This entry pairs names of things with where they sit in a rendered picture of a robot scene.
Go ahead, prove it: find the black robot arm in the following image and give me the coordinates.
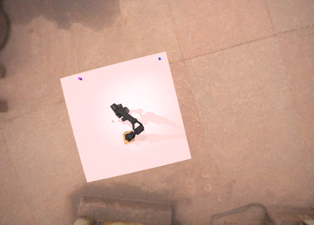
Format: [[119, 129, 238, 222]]
[[110, 103, 144, 142]]

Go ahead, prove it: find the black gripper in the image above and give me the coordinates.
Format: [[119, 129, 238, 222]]
[[117, 104, 127, 122]]

